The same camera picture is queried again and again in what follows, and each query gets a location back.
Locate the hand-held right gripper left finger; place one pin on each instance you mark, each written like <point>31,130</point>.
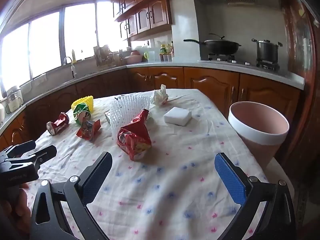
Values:
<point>97,177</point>

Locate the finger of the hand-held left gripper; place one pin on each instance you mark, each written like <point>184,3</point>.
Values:
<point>42,155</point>
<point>22,148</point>

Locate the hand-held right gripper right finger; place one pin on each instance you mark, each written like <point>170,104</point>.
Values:
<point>230,177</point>

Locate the white sponge block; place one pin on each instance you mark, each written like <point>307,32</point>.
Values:
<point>177,116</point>

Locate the person's left hand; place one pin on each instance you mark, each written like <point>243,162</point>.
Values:
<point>23,205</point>

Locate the crushed red can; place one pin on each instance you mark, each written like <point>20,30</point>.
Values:
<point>58,125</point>

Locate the white electric kettle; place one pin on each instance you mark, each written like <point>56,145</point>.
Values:
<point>13,102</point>

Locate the small red snack wrapper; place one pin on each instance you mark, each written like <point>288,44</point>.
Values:
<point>87,131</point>

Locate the large red snack bag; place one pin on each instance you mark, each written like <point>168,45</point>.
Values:
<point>135,140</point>

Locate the crushed green can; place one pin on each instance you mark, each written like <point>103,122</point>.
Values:
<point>80,111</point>

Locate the floral white tablecloth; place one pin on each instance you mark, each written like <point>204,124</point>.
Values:
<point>175,155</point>

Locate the yellow foam fruit net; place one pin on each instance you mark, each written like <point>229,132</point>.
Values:
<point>86,101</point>

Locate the white foam fruit net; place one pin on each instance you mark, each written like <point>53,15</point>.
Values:
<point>125,110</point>

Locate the chrome sink faucet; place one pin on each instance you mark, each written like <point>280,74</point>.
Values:
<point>72,67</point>

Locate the wooden lower cabinets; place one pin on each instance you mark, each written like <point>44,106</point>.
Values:
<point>212,80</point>

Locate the wooden cabinets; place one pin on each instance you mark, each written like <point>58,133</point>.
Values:
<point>155,12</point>
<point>212,80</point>

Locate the crumpled white tissue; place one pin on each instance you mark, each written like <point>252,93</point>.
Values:
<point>160,96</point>

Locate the kitchen window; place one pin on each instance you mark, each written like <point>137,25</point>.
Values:
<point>45,47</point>

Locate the dish rack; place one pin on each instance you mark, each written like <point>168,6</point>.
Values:
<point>102,57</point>

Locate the gas stove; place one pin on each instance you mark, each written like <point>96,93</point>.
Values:
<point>225,60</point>

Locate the pink basin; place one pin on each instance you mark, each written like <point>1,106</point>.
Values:
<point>132,58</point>

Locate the grey kitchen countertop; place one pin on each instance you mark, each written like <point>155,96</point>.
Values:
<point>175,63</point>

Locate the black wok with lid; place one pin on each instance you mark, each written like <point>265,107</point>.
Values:
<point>220,46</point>

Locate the steel cooking pot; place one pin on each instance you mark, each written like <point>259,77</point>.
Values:
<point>267,51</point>

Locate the green mug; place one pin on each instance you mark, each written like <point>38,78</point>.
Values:
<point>150,56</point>

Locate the row of spice jars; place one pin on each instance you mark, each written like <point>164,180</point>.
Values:
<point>166,57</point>

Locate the wooden glass door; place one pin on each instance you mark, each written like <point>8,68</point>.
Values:
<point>300,55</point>

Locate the slim sauce bottle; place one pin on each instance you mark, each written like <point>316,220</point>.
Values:
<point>172,47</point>

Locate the green label bottle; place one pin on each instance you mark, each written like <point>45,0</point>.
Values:
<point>162,49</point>

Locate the wooden upper cabinets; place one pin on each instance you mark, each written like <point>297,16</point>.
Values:
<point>155,12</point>

